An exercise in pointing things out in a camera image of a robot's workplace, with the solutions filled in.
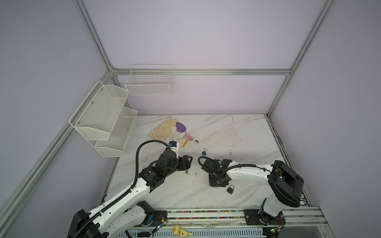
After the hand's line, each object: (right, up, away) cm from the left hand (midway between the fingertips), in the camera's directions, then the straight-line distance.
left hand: (187, 159), depth 77 cm
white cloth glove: (-8, +10, +29) cm, 32 cm away
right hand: (+14, -16, +7) cm, 23 cm away
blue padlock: (+10, 0, +21) cm, 23 cm away
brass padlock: (-1, -10, +13) cm, 17 cm away
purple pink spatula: (-6, +16, +34) cm, 38 cm away
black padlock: (+24, -18, +5) cm, 30 cm away
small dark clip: (+5, +7, +27) cm, 29 cm away
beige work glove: (-20, +14, +34) cm, 42 cm away
